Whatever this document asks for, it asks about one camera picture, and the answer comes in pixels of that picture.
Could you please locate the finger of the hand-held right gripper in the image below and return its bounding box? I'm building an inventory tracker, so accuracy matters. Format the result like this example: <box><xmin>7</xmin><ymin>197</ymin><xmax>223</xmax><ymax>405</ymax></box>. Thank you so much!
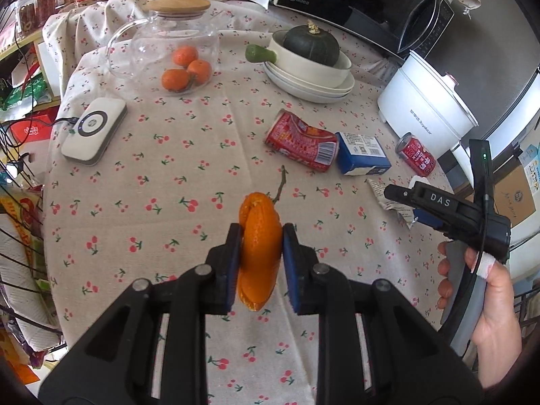
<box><xmin>412</xmin><ymin>209</ymin><xmax>448</xmax><ymax>232</ymax></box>
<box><xmin>383</xmin><ymin>183</ymin><xmax>460</xmax><ymax>219</ymax></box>

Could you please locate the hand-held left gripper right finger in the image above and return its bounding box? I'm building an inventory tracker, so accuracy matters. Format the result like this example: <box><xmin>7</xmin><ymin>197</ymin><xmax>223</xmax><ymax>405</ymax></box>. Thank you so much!
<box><xmin>282</xmin><ymin>222</ymin><xmax>484</xmax><ymax>405</ymax></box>

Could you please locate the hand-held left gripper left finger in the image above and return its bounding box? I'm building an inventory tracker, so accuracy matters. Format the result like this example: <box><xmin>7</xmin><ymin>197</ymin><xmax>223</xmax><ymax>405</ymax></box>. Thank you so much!
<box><xmin>38</xmin><ymin>223</ymin><xmax>243</xmax><ymax>405</ymax></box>

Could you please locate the printed paper wrapper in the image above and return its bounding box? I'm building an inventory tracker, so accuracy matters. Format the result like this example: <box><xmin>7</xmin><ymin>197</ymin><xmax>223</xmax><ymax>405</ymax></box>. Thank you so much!
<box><xmin>366</xmin><ymin>177</ymin><xmax>418</xmax><ymax>230</ymax></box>

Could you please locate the orange peel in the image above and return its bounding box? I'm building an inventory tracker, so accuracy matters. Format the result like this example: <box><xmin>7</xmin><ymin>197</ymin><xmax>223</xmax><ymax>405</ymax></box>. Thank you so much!
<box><xmin>238</xmin><ymin>192</ymin><xmax>282</xmax><ymax>312</ymax></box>

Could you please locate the person's right hand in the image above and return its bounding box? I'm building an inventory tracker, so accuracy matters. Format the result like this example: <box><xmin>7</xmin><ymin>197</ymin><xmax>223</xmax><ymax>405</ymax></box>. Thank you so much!
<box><xmin>437</xmin><ymin>240</ymin><xmax>524</xmax><ymax>389</ymax></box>

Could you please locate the small red drink can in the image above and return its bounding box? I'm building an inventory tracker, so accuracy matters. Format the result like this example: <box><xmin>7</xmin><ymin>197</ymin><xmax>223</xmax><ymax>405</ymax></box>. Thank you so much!
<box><xmin>396</xmin><ymin>133</ymin><xmax>436</xmax><ymax>177</ymax></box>

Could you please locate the cardboard box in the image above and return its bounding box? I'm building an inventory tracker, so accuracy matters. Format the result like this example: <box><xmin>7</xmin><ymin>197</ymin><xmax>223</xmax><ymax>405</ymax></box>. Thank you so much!
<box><xmin>491</xmin><ymin>168</ymin><xmax>537</xmax><ymax>228</ymax></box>

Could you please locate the small dark blue carton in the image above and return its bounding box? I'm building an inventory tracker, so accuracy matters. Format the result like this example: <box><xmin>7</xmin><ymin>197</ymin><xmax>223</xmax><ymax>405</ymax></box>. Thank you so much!
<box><xmin>336</xmin><ymin>132</ymin><xmax>392</xmax><ymax>177</ymax></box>

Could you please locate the thin brown twig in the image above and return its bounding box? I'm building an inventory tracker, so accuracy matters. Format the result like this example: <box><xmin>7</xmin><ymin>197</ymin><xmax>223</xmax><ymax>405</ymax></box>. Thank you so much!
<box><xmin>271</xmin><ymin>166</ymin><xmax>290</xmax><ymax>204</ymax></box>

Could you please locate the blue and white box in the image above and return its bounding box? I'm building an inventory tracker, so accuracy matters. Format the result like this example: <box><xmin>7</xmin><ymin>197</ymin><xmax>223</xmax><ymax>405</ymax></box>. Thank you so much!
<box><xmin>521</xmin><ymin>142</ymin><xmax>540</xmax><ymax>178</ymax></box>

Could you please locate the white electric cooking pot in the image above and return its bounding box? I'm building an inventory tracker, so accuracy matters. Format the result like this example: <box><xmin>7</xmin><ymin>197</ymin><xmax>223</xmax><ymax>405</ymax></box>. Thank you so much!
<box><xmin>377</xmin><ymin>49</ymin><xmax>480</xmax><ymax>162</ymax></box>

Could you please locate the cherry print tablecloth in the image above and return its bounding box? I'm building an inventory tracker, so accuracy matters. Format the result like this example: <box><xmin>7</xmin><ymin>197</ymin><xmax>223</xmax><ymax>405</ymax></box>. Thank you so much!
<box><xmin>42</xmin><ymin>0</ymin><xmax>456</xmax><ymax>405</ymax></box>

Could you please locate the crushed red drink can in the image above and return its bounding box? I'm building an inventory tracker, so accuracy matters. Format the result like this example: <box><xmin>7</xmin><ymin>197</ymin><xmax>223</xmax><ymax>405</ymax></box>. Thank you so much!
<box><xmin>264</xmin><ymin>110</ymin><xmax>339</xmax><ymax>172</ymax></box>

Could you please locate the white plate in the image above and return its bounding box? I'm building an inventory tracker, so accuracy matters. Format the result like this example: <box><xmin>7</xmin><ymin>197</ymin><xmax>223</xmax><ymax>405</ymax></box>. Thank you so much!
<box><xmin>264</xmin><ymin>62</ymin><xmax>356</xmax><ymax>98</ymax></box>
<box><xmin>270</xmin><ymin>77</ymin><xmax>354</xmax><ymax>103</ymax></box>

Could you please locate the grey refrigerator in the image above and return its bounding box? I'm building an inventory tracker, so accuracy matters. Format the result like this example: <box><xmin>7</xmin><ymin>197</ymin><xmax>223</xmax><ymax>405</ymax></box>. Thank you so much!
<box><xmin>415</xmin><ymin>0</ymin><xmax>540</xmax><ymax>159</ymax></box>

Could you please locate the tangerine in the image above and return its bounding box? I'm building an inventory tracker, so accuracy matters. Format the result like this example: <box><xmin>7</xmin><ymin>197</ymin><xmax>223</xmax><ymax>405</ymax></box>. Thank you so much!
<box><xmin>161</xmin><ymin>69</ymin><xmax>191</xmax><ymax>92</ymax></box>
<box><xmin>187</xmin><ymin>59</ymin><xmax>213</xmax><ymax>84</ymax></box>
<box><xmin>173</xmin><ymin>46</ymin><xmax>199</xmax><ymax>67</ymax></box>

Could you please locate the dark green pumpkin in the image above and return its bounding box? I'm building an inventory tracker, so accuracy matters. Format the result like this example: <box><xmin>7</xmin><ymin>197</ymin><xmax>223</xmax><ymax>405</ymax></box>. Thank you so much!
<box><xmin>282</xmin><ymin>20</ymin><xmax>341</xmax><ymax>68</ymax></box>

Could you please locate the black microwave oven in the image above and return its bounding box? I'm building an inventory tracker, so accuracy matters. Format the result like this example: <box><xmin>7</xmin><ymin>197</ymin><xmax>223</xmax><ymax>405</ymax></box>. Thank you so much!
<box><xmin>272</xmin><ymin>0</ymin><xmax>455</xmax><ymax>59</ymax></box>

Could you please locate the glass teapot with wooden lid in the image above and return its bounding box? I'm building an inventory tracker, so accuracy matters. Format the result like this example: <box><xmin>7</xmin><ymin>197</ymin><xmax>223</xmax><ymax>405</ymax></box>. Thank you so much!
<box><xmin>105</xmin><ymin>0</ymin><xmax>220</xmax><ymax>97</ymax></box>

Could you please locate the wooden shelf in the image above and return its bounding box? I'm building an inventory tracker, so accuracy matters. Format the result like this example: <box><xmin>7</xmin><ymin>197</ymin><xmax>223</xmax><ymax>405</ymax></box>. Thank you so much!
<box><xmin>0</xmin><ymin>29</ymin><xmax>48</xmax><ymax>59</ymax></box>

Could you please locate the white pan with green handle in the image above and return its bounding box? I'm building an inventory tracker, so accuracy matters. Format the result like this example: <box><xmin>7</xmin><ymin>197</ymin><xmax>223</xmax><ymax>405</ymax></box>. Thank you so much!
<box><xmin>245</xmin><ymin>29</ymin><xmax>353</xmax><ymax>89</ymax></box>

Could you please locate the white wireless charger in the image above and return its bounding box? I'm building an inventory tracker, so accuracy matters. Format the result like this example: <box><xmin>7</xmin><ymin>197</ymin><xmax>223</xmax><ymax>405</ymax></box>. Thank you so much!
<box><xmin>61</xmin><ymin>98</ymin><xmax>128</xmax><ymax>166</ymax></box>

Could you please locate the black wire rack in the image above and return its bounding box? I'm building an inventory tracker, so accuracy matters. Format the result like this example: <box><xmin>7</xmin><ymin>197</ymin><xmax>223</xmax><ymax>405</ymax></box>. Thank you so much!
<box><xmin>0</xmin><ymin>122</ymin><xmax>68</xmax><ymax>361</ymax></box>

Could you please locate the black charger cable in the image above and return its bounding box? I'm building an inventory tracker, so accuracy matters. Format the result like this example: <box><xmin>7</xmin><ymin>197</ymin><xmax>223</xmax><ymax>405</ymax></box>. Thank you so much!
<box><xmin>0</xmin><ymin>116</ymin><xmax>80</xmax><ymax>136</ymax></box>

